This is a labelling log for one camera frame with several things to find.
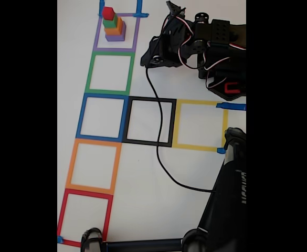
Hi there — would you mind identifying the green cube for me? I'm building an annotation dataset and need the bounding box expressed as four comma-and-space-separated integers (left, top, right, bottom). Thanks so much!
102, 14, 119, 28

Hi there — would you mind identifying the small red cube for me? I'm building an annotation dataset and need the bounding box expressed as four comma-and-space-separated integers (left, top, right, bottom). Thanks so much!
102, 7, 115, 20

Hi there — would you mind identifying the large purple cube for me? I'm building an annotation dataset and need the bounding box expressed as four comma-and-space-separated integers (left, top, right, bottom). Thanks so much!
105, 23, 127, 42

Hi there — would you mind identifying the orange cube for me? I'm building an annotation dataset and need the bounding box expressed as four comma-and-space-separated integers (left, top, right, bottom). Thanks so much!
104, 17, 124, 36

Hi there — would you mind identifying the red table clamp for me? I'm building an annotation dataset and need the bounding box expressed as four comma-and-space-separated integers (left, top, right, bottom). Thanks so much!
224, 82, 241, 95

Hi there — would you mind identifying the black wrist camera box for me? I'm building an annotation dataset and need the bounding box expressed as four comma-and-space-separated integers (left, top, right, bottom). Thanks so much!
166, 1, 187, 19

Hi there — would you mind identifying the purple square frame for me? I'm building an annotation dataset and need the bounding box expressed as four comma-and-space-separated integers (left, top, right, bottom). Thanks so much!
92, 13, 141, 53

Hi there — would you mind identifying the green square frame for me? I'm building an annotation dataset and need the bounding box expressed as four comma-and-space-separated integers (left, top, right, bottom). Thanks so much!
84, 51, 135, 96

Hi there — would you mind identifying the black square frame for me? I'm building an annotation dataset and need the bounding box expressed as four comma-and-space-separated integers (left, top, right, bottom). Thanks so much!
121, 96, 177, 148

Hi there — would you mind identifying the black camera cable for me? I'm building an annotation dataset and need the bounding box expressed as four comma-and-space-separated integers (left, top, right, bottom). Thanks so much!
145, 67, 217, 194

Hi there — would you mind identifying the yellow square frame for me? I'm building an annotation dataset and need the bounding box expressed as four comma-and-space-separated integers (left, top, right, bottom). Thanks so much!
172, 99, 229, 152

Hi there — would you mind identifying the blue square frame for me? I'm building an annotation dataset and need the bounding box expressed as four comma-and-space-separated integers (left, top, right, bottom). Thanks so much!
76, 93, 130, 142

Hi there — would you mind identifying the orange square frame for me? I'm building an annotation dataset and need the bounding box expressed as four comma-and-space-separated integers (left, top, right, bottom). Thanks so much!
65, 138, 122, 195

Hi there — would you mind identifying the black camera tripod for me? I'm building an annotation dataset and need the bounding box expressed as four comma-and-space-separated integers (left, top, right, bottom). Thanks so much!
80, 127, 247, 252

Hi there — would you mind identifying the red square frame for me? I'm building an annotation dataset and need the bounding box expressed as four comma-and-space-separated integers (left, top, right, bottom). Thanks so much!
57, 188, 114, 248

